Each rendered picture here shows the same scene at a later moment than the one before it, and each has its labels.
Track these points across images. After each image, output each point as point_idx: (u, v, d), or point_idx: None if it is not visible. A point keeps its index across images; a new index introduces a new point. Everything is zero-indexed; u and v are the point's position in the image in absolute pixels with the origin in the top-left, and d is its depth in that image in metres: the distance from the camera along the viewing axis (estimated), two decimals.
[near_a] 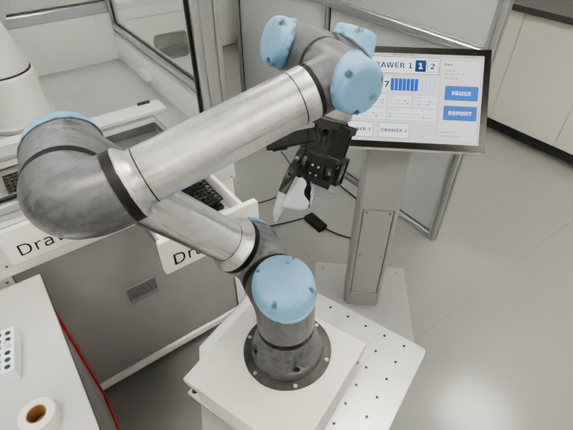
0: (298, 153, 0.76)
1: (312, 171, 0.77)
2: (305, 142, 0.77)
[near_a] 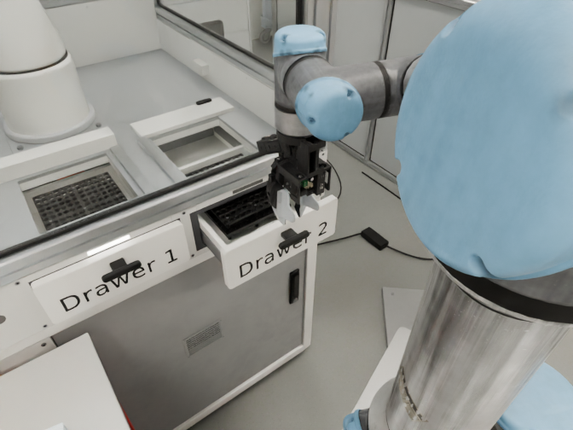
0: (273, 165, 0.74)
1: (288, 183, 0.74)
2: (280, 152, 0.73)
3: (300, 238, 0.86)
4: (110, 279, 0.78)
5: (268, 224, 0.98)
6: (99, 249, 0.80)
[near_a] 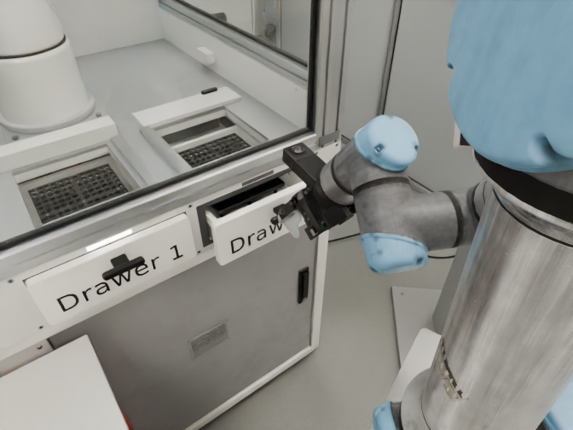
0: (298, 195, 0.71)
1: (307, 213, 0.73)
2: (310, 187, 0.70)
3: (292, 213, 0.85)
4: (111, 276, 0.73)
5: None
6: (99, 244, 0.74)
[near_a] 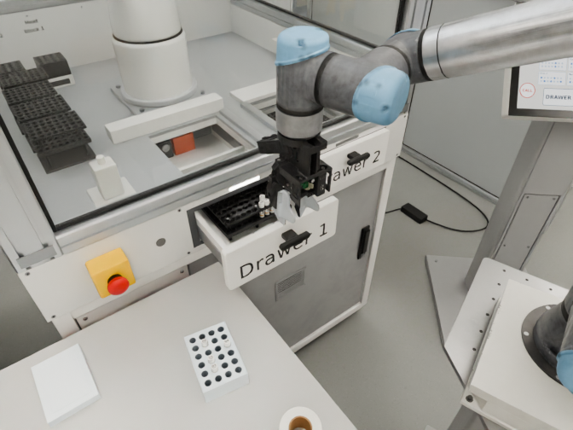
0: (274, 165, 0.73)
1: (289, 183, 0.74)
2: (281, 153, 0.73)
3: (363, 158, 1.09)
4: (286, 247, 0.85)
5: None
6: (237, 186, 0.95)
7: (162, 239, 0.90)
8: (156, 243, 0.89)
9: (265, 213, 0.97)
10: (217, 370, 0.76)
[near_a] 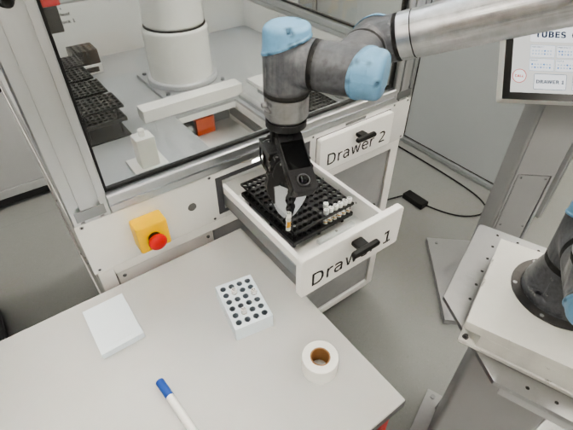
0: (309, 155, 0.76)
1: None
2: None
3: (370, 136, 1.20)
4: (359, 255, 0.85)
5: None
6: (259, 159, 1.06)
7: (193, 204, 1.01)
8: (188, 207, 1.01)
9: (327, 220, 0.98)
10: (245, 313, 0.87)
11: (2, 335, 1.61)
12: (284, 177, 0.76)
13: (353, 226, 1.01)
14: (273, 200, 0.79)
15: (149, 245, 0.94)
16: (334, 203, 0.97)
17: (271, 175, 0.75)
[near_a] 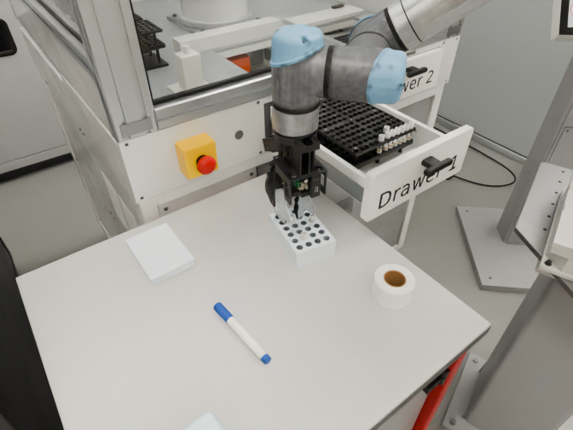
0: (271, 163, 0.74)
1: None
2: (280, 151, 0.74)
3: (421, 71, 1.13)
4: (432, 173, 0.78)
5: None
6: None
7: (240, 131, 0.94)
8: (234, 135, 0.93)
9: (388, 147, 0.90)
10: (306, 238, 0.80)
11: (21, 298, 1.53)
12: None
13: None
14: None
15: (196, 170, 0.86)
16: (396, 127, 0.89)
17: None
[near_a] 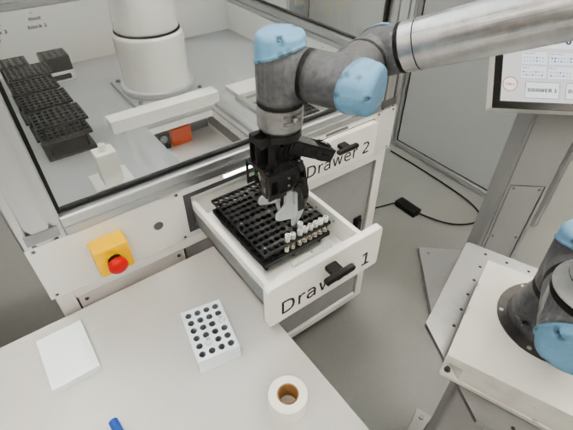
0: None
1: None
2: None
3: (352, 148, 1.14)
4: (332, 281, 0.79)
5: None
6: (231, 173, 1.00)
7: (159, 223, 0.95)
8: (154, 227, 0.94)
9: (303, 241, 0.92)
10: (211, 343, 0.81)
11: None
12: None
13: (330, 246, 0.95)
14: (304, 203, 0.78)
15: None
16: (309, 223, 0.90)
17: (304, 177, 0.74)
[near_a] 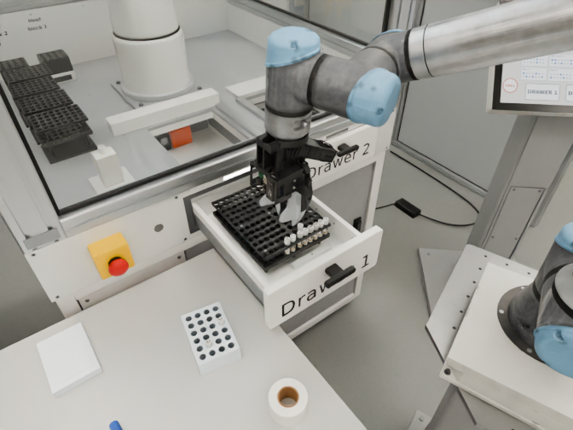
0: None
1: None
2: None
3: (352, 149, 1.14)
4: (332, 284, 0.79)
5: None
6: (231, 175, 1.00)
7: (159, 225, 0.95)
8: (154, 229, 0.94)
9: (303, 243, 0.92)
10: (211, 345, 0.81)
11: None
12: None
13: (330, 248, 0.95)
14: (308, 204, 0.78)
15: None
16: (309, 225, 0.90)
17: (309, 179, 0.74)
